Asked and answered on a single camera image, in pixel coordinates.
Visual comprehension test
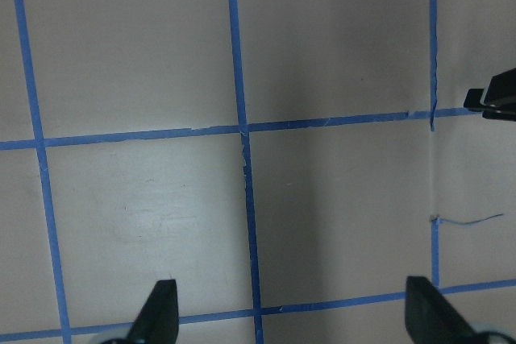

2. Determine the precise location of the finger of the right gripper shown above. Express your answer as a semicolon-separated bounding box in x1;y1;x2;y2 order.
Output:
463;68;516;120

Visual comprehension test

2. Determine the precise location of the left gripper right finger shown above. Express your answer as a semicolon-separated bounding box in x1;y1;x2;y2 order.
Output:
405;276;476;344

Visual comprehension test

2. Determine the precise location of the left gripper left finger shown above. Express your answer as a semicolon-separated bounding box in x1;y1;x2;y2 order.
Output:
124;280;179;344

